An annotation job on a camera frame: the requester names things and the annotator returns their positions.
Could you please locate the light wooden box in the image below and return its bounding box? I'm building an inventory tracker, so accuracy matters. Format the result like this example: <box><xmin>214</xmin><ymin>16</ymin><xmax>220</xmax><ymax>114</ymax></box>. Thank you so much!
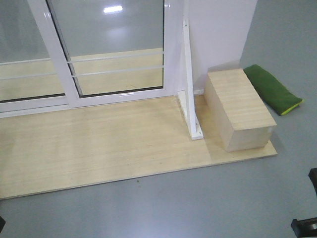
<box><xmin>204</xmin><ymin>68</ymin><xmax>276</xmax><ymax>152</ymax></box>

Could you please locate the white framed sliding glass door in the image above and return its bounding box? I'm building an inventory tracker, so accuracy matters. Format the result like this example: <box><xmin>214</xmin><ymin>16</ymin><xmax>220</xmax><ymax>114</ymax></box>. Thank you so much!
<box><xmin>28</xmin><ymin>0</ymin><xmax>184</xmax><ymax>108</ymax></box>

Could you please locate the white triangular support bracket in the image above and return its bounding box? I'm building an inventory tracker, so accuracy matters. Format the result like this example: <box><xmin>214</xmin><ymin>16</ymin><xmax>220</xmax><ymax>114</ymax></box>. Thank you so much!
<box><xmin>178</xmin><ymin>19</ymin><xmax>204</xmax><ymax>140</ymax></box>

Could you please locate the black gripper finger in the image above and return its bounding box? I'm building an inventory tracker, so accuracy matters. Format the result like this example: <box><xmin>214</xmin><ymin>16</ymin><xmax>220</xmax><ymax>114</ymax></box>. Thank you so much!
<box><xmin>291</xmin><ymin>218</ymin><xmax>317</xmax><ymax>238</ymax></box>
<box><xmin>308</xmin><ymin>168</ymin><xmax>317</xmax><ymax>193</ymax></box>

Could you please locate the light wooden platform board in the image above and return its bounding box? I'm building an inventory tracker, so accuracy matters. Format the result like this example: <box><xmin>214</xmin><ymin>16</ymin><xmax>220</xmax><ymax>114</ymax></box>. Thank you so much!
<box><xmin>0</xmin><ymin>96</ymin><xmax>276</xmax><ymax>199</ymax></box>

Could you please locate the white fixed glass door panel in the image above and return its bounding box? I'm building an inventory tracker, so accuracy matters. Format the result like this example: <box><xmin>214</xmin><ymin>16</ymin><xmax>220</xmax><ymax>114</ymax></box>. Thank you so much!
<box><xmin>0</xmin><ymin>0</ymin><xmax>68</xmax><ymax>118</ymax></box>

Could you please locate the green folded cushion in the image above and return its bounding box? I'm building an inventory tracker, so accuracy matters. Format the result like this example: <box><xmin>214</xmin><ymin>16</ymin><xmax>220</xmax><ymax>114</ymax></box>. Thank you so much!
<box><xmin>243</xmin><ymin>64</ymin><xmax>304</xmax><ymax>116</ymax></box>

